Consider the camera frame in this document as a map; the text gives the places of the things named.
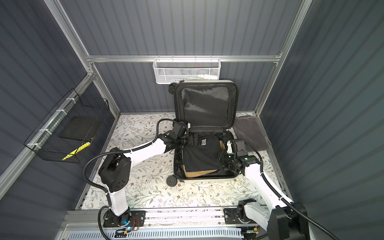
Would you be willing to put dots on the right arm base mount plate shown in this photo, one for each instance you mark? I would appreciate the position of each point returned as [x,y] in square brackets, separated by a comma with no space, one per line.
[233,216]

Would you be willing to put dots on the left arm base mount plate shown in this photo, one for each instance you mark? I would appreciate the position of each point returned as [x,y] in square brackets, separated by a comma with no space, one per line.
[127,219]

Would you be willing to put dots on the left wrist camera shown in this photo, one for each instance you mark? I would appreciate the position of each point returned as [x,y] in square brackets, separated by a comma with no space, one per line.
[180,129]

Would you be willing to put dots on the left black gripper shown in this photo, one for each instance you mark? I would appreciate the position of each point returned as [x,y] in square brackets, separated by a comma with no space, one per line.
[191,142]

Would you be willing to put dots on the yellow black striped item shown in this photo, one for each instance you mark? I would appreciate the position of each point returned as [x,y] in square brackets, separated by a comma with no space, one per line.
[77,150]

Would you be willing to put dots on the aluminium front rail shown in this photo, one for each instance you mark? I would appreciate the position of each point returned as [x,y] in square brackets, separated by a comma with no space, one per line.
[190,217]

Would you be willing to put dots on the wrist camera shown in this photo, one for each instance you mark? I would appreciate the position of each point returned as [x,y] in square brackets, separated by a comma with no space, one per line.
[237,148]
[180,129]

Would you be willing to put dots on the black carry-on suitcase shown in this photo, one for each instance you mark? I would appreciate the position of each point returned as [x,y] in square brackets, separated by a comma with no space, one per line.
[210,108]

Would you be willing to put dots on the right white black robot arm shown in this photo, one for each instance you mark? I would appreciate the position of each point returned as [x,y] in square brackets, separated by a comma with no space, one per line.
[281,218]

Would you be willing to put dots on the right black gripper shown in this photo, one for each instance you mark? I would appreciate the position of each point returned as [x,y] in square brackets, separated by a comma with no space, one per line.
[221,158]

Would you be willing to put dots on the tan shorts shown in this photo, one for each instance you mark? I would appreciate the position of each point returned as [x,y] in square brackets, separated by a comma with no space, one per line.
[195,173]

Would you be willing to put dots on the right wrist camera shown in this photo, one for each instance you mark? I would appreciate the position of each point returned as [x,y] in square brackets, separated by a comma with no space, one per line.
[237,148]

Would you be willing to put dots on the grey folded towel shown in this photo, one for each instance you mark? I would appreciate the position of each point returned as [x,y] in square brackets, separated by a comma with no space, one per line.
[249,129]

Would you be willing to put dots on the white tube in basket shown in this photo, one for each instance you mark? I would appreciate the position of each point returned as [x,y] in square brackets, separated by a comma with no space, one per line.
[204,77]

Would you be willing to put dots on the black t-shirt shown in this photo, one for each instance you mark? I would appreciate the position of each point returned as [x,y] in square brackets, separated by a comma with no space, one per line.
[201,153]

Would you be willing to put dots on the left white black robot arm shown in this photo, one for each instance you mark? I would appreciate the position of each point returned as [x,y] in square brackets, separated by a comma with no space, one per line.
[115,170]

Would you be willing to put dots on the white perforated vent panel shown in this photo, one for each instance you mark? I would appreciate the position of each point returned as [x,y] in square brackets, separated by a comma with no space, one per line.
[178,234]

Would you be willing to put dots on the white wire mesh basket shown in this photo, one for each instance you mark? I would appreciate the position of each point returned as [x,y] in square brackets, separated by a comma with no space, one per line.
[178,70]

